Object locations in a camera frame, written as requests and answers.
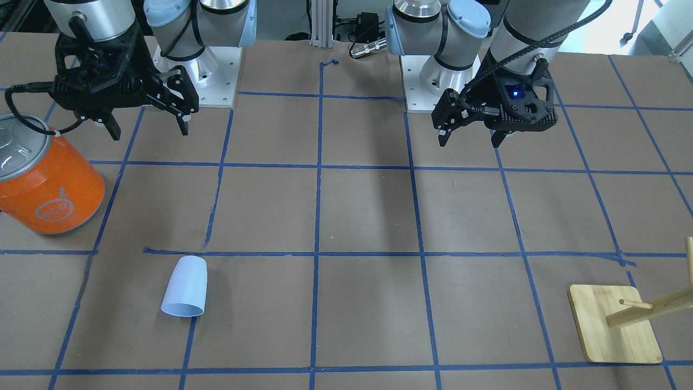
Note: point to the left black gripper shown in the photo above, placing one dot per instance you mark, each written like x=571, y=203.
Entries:
x=483, y=90

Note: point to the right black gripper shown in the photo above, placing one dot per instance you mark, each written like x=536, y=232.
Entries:
x=142, y=64

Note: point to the light blue plastic cup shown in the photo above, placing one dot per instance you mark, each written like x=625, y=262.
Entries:
x=185, y=295

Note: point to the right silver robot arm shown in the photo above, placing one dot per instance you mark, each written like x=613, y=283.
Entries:
x=183, y=29

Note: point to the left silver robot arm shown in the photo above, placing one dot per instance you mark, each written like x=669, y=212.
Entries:
x=479, y=71

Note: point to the wooden cup tree stand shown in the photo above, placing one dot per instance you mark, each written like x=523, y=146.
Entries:
x=613, y=322

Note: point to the orange can with silver lid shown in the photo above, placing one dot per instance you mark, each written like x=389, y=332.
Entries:
x=46, y=184

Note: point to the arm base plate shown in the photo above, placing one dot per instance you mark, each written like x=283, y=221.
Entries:
x=214, y=74
x=424, y=81

